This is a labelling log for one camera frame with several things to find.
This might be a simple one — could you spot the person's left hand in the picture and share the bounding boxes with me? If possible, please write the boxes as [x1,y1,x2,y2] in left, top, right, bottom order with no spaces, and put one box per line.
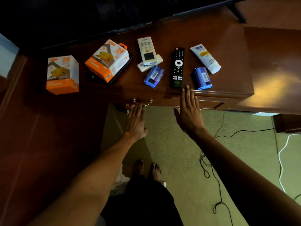
[124,103,148,142]

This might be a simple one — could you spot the person's right hand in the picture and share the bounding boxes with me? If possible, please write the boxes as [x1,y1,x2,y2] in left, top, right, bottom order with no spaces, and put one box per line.
[173,86,205,137]

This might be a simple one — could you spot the person's left forearm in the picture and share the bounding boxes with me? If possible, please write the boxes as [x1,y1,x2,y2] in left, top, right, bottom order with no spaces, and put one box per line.
[28,132,142,226]

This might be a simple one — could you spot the person's right forearm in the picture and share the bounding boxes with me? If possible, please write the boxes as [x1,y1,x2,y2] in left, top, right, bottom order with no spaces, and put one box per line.
[191,127,301,226]

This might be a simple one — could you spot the blue battery packet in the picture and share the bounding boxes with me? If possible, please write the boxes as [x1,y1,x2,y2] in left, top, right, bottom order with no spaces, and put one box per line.
[191,67,213,91]
[144,65,165,89]

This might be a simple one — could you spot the black television remote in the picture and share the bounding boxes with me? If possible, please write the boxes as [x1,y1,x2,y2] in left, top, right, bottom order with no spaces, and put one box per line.
[170,47,185,89]

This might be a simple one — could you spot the person's left foot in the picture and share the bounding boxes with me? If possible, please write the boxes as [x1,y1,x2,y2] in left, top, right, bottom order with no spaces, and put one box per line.
[132,159,144,177]

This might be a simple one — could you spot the person's foot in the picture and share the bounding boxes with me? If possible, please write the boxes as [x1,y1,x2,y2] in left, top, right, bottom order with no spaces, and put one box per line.
[150,163,163,183]
[132,159,144,177]

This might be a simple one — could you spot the person's right foot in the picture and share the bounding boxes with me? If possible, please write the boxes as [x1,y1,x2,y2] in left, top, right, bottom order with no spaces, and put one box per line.
[150,163,163,183]

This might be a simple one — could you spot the white cream tube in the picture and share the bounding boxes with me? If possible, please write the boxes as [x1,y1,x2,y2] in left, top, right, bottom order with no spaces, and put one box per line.
[190,44,221,74]

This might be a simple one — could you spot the black flat tray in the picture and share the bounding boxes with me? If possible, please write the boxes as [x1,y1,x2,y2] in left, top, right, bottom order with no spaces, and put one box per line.
[85,52,133,85]

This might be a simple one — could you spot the wooden dresser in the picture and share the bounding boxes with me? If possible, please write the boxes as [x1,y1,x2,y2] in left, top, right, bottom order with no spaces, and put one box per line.
[68,7,255,111]

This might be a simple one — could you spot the white cloth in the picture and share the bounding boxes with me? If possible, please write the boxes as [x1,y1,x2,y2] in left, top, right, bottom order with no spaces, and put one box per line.
[110,165,131,197]

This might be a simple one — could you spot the orange white charger box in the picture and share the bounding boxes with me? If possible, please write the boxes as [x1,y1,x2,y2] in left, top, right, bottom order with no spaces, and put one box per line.
[85,39,130,83]
[46,55,79,95]

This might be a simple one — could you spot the white air conditioner remote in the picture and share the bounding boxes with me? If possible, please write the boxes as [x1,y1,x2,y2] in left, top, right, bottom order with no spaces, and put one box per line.
[137,36,158,66]

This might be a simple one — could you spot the person's black shorts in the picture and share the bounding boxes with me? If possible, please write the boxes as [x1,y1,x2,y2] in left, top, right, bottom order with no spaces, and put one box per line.
[101,174,184,226]

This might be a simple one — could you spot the wooden cabinet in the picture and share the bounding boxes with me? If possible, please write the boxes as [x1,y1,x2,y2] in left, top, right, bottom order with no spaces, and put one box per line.
[0,54,109,226]

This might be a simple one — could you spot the wooden side table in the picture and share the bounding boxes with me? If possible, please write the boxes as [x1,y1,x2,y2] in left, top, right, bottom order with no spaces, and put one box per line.
[232,27,301,134]

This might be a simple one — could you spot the black television stand leg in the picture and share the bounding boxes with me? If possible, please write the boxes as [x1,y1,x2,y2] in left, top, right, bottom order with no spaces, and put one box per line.
[227,0,248,24]

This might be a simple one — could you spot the black television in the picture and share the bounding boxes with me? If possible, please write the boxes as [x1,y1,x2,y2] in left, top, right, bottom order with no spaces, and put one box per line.
[0,0,249,51]

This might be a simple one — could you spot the metal drawer handle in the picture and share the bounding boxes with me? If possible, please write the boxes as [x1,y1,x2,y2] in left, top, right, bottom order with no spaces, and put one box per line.
[132,98,153,107]

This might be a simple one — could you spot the black cable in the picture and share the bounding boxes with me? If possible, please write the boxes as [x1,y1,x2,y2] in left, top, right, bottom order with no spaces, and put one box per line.
[199,128,276,226]

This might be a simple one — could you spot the white cable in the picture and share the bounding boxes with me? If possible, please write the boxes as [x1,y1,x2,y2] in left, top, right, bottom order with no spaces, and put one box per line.
[278,133,301,194]

